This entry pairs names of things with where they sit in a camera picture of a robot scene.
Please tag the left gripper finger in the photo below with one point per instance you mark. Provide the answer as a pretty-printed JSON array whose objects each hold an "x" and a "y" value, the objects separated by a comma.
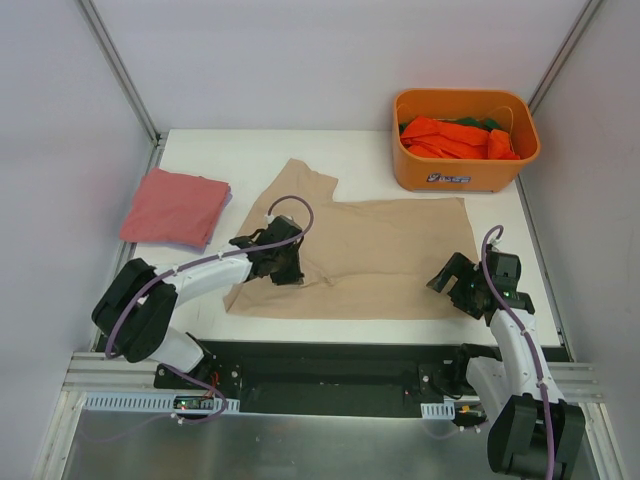
[
  {"x": 290, "y": 272},
  {"x": 261, "y": 270}
]

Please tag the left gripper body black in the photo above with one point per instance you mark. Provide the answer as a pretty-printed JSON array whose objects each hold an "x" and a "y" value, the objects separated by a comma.
[{"x": 286, "y": 265}]

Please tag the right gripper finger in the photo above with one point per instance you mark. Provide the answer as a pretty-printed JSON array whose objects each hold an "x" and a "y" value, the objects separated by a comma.
[
  {"x": 459, "y": 267},
  {"x": 471, "y": 303}
]

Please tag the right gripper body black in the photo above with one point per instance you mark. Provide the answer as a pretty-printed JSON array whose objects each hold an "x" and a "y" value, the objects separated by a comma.
[{"x": 461, "y": 285}]

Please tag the beige t shirt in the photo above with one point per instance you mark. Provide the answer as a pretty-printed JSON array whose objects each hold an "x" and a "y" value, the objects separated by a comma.
[{"x": 368, "y": 260}]

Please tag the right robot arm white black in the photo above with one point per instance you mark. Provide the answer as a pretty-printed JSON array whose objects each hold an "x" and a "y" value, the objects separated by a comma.
[{"x": 534, "y": 432}]

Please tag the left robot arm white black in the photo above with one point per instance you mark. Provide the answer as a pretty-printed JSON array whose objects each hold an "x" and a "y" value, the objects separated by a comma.
[{"x": 135, "y": 312}]

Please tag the folded pink t shirt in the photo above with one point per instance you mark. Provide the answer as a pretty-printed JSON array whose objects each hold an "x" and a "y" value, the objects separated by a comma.
[{"x": 175, "y": 208}]

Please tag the orange plastic basket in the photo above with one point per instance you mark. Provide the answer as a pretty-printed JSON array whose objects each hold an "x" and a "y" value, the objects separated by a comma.
[{"x": 509, "y": 110}]

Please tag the orange t shirt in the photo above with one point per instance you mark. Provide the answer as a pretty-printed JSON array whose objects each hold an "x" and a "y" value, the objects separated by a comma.
[{"x": 432, "y": 138}]

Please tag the green t shirt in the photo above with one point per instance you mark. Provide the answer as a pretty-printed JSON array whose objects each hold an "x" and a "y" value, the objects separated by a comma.
[{"x": 486, "y": 123}]

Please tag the left aluminium upright profile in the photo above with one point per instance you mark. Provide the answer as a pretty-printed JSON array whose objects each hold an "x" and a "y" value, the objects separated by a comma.
[{"x": 114, "y": 60}]

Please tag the aluminium upright profile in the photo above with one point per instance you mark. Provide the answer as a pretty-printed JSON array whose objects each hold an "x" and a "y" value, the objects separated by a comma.
[
  {"x": 580, "y": 26},
  {"x": 114, "y": 60}
]

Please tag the right aluminium upright profile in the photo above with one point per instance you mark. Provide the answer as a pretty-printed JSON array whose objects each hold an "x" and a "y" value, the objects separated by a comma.
[{"x": 580, "y": 26}]

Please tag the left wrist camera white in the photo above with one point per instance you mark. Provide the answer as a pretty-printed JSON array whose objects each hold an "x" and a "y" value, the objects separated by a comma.
[{"x": 270, "y": 217}]

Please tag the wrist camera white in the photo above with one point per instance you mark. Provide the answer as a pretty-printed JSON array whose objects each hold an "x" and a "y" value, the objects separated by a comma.
[
  {"x": 493, "y": 243},
  {"x": 270, "y": 217}
]

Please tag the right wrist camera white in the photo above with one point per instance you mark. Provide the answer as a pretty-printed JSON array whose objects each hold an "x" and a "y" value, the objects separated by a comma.
[{"x": 493, "y": 243}]

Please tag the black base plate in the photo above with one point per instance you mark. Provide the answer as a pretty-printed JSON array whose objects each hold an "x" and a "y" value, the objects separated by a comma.
[{"x": 360, "y": 380}]

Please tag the right white cable duct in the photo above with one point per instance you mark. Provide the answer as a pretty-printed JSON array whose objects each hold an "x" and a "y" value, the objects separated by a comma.
[{"x": 445, "y": 411}]

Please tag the white cable duct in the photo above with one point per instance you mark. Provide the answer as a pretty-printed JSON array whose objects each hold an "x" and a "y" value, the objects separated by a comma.
[
  {"x": 159, "y": 403},
  {"x": 445, "y": 411}
]

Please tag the aluminium frame rail front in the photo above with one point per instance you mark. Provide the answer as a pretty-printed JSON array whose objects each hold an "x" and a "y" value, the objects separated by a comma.
[{"x": 93, "y": 372}]

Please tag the left white cable duct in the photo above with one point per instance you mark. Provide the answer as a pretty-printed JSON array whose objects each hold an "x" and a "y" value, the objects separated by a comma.
[{"x": 159, "y": 403}]

